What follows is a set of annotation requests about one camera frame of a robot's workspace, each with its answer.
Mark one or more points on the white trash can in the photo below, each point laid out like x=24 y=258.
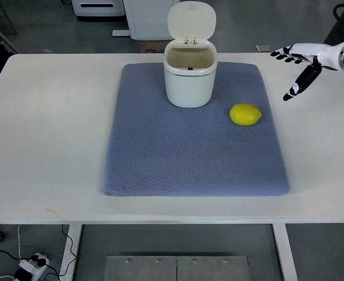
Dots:
x=190 y=60

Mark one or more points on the cardboard box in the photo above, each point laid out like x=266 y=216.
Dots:
x=152 y=46

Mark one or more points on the left white table leg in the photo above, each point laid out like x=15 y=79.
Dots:
x=69 y=260

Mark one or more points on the metal floor plate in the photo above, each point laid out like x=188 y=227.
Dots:
x=177 y=268

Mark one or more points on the white power strip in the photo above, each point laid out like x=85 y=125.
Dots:
x=33 y=268

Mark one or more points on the grey floor socket cover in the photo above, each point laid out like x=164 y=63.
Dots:
x=263 y=48

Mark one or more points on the blue quilted mat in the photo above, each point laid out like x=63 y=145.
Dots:
x=158 y=149

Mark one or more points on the yellow lemon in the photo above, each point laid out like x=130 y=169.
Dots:
x=245 y=114

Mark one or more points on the white cabinet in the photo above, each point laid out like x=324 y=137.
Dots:
x=147 y=20

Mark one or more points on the white table leg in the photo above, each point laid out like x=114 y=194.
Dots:
x=69 y=260
x=284 y=252

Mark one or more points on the right white table leg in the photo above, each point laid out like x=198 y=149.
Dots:
x=284 y=252

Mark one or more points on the white appliance with slot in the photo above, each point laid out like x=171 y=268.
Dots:
x=99 y=8

